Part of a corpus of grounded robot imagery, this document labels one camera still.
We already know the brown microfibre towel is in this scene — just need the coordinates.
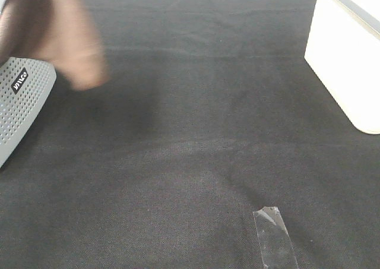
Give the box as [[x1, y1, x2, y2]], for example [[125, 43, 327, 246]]
[[1, 0, 109, 90]]

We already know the black table cloth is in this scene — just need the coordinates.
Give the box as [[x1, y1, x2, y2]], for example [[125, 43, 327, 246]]
[[1, 0, 379, 268]]

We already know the clear adhesive tape strip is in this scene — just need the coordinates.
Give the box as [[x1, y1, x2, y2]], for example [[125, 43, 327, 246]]
[[253, 207, 299, 269]]

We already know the white plastic storage bin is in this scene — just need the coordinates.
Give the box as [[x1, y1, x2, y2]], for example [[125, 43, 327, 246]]
[[305, 0, 379, 135]]

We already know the grey perforated laundry basket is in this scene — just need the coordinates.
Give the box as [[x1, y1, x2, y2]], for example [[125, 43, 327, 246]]
[[0, 58, 56, 164]]

